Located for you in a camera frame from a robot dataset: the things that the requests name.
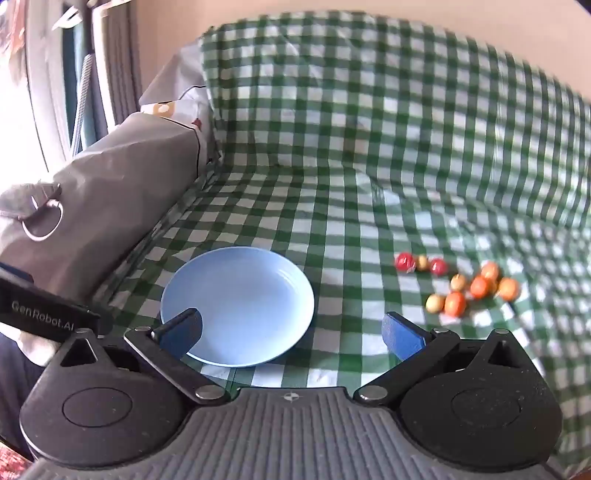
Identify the green checkered cloth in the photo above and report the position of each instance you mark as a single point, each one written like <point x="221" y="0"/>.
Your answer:
<point x="346" y="138"/>

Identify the small tan longan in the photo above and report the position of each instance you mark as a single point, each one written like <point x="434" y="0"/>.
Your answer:
<point x="422" y="262"/>

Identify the grey curtain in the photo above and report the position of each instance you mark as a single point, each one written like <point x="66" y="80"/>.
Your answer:
<point x="120" y="69"/>

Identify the red cherry tomato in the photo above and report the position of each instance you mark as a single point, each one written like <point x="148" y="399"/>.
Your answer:
<point x="405" y="261"/>
<point x="437" y="266"/>

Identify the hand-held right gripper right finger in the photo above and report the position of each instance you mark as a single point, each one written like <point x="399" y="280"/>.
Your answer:
<point x="400" y="339"/>

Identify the red patterned cloth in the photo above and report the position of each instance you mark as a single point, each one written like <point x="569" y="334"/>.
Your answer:
<point x="9" y="461"/>

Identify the yellow-orange tomato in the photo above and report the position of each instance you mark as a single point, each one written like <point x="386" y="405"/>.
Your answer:
<point x="435" y="303"/>

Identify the white window frame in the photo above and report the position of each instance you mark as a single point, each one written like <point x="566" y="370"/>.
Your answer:
<point x="46" y="92"/>

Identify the light blue plate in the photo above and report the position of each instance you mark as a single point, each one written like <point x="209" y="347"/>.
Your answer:
<point x="240" y="300"/>

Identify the white printed cloth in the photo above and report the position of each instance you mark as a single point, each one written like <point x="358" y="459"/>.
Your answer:
<point x="180" y="92"/>

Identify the dark cloth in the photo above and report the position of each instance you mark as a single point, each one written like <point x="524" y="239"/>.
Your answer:
<point x="11" y="392"/>

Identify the orange cherry tomato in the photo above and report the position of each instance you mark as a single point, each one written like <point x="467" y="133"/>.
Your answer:
<point x="480" y="287"/>
<point x="508" y="289"/>
<point x="455" y="303"/>
<point x="490" y="271"/>

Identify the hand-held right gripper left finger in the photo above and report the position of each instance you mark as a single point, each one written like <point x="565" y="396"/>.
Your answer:
<point x="182" y="332"/>

